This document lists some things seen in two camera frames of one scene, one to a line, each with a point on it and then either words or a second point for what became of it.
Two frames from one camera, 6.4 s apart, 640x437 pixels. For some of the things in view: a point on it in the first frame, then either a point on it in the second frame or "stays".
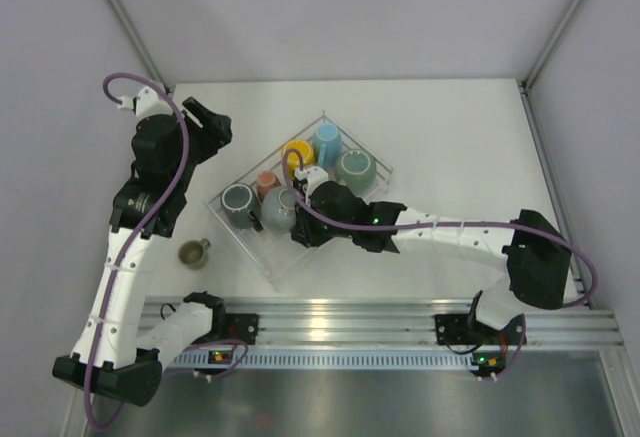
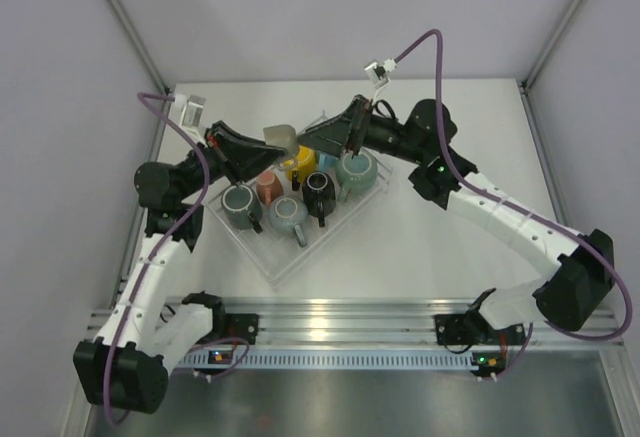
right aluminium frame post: (551, 43) stays
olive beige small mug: (193, 254) → (282, 136)
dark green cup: (242, 206) stays
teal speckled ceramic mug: (355, 169) stays
